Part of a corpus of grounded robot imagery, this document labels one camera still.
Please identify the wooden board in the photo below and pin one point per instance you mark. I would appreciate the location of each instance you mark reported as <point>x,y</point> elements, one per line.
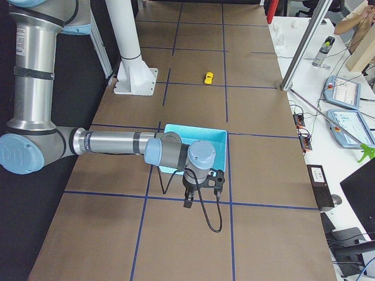
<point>362,46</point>

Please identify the lower orange black circuit board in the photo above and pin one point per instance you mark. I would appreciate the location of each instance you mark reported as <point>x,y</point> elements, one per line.
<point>305,141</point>

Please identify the white side table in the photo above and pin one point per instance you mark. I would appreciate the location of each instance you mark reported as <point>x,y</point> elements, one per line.
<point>338,107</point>

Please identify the yellow beetle toy car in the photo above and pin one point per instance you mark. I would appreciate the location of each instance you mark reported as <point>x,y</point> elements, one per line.
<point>208,78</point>

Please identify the upper orange black circuit board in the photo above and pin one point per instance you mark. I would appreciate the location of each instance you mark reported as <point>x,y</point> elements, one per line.
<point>299,120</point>

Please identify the person forearm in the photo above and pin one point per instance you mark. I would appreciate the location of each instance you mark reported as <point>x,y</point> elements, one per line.
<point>345,25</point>

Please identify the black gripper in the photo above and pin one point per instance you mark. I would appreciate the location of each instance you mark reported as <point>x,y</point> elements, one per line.
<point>190,185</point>

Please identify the green plastic clamp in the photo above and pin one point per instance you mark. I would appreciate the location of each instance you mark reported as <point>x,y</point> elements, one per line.
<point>368,151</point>

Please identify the teach pendant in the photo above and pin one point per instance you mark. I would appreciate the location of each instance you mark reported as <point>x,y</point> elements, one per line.
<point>354,123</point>
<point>342,92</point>

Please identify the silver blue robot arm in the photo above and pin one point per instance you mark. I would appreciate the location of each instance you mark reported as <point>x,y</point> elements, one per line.
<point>33,141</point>

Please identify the upper teach pendant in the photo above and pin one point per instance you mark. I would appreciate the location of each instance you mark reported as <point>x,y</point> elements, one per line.
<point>342,92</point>

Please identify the lower teach pendant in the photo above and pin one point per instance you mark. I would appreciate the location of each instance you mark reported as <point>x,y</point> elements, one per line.
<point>354,123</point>

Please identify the black monitor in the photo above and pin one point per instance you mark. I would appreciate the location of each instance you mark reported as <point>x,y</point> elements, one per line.
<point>359,191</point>

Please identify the black monitor stand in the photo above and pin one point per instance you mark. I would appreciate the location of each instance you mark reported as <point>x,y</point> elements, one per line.
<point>352,250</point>

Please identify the aluminium frame post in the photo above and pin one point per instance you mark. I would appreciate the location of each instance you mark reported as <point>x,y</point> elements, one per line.
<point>313,25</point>

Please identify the orange black circuit board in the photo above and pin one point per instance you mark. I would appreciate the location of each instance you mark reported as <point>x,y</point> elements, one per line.
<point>305,141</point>
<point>299,120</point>

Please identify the thin metal rod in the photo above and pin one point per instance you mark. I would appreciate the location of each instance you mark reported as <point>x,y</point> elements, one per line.
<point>328,118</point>

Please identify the aluminium profile rail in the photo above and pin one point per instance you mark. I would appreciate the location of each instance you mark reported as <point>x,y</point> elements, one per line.
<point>100,48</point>

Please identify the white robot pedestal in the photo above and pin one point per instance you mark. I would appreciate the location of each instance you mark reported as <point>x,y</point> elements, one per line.
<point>134,76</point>

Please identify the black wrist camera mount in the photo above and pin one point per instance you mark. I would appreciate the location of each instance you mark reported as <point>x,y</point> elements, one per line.
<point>214,180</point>

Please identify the black rectangular box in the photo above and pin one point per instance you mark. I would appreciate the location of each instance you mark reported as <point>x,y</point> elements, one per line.
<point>320,187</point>

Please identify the turquoise plastic bin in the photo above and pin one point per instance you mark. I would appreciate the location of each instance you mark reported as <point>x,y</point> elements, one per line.
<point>217,137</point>

